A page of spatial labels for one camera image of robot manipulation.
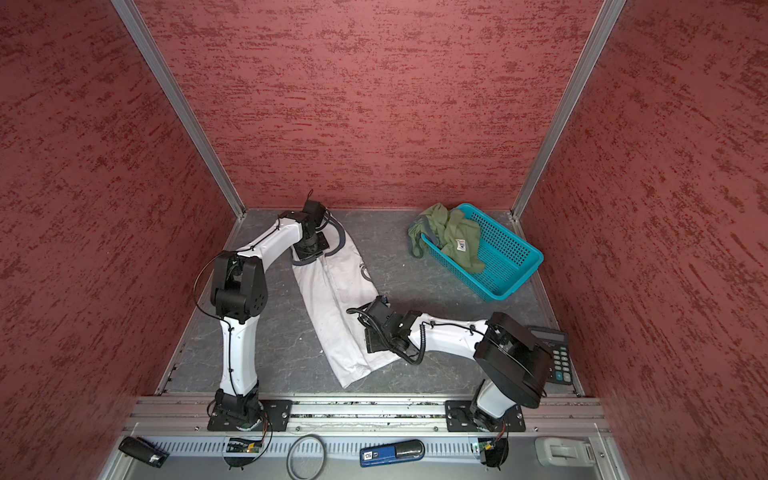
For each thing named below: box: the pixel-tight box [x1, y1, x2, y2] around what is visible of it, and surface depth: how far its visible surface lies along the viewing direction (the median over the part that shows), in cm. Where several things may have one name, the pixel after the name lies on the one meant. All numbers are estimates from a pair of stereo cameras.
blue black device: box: [360, 440, 426, 467], surface depth 67 cm
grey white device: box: [534, 436, 595, 467], surface depth 68 cm
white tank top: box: [291, 214, 403, 389], surface depth 95 cm
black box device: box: [118, 436, 170, 468], surface depth 68 cm
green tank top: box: [407, 203, 485, 274], surface depth 101 cm
